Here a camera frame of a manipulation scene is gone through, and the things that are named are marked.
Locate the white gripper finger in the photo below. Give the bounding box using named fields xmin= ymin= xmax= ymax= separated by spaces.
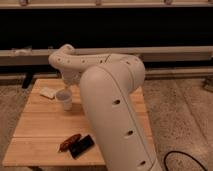
xmin=64 ymin=84 xmax=70 ymax=90

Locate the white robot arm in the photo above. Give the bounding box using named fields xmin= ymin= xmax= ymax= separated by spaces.
xmin=48 ymin=44 xmax=162 ymax=171

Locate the white sponge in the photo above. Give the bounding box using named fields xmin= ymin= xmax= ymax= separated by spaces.
xmin=40 ymin=87 xmax=55 ymax=99

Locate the wooden table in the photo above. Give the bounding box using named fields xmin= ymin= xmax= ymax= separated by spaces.
xmin=1 ymin=78 xmax=154 ymax=167

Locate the black rectangular block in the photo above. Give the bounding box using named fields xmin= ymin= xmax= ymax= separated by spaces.
xmin=69 ymin=135 xmax=95 ymax=159

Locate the long grey beam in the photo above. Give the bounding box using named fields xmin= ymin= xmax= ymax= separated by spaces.
xmin=0 ymin=46 xmax=213 ymax=66

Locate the black cable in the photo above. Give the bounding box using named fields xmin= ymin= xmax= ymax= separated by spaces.
xmin=163 ymin=150 xmax=208 ymax=171

